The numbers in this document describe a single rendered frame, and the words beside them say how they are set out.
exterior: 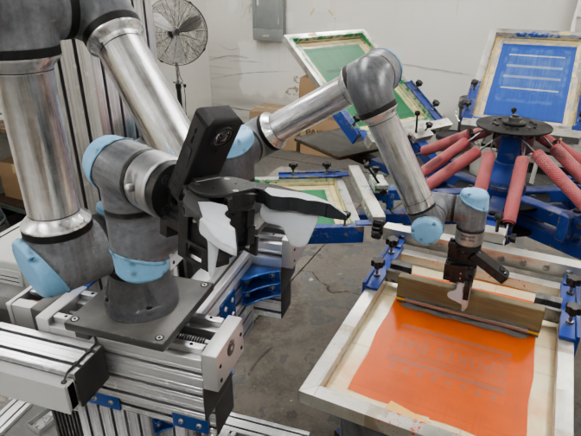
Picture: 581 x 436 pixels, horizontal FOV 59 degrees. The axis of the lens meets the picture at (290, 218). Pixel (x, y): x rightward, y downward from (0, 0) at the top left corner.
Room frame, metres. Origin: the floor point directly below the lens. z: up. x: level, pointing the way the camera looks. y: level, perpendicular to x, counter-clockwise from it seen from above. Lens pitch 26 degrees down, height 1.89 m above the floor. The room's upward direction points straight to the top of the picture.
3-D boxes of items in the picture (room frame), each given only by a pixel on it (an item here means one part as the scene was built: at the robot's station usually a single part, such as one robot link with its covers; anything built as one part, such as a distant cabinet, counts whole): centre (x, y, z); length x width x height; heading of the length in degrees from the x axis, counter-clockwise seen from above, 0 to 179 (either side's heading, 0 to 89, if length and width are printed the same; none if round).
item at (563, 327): (1.24, -0.81, 0.97); 0.30 x 0.05 x 0.07; 154
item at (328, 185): (2.04, -0.02, 1.05); 1.08 x 0.61 x 0.23; 94
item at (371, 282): (1.49, -0.31, 0.97); 0.30 x 0.05 x 0.07; 154
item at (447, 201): (1.29, -0.39, 1.30); 0.11 x 0.11 x 0.08; 69
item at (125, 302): (0.90, 0.31, 1.31); 0.15 x 0.15 x 0.10
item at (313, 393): (1.15, -0.46, 0.97); 0.79 x 0.58 x 0.04; 154
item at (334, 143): (2.65, -0.55, 0.91); 1.34 x 0.40 x 0.08; 34
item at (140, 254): (0.64, 0.20, 1.56); 0.11 x 0.08 x 0.11; 137
